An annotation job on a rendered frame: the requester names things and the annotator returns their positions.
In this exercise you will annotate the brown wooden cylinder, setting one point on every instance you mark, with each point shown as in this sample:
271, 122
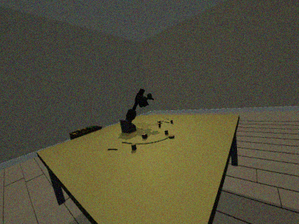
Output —
133, 146

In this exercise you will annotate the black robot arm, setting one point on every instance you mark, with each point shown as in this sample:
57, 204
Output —
131, 114

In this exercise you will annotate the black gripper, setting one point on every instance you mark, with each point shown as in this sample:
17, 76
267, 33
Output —
143, 100

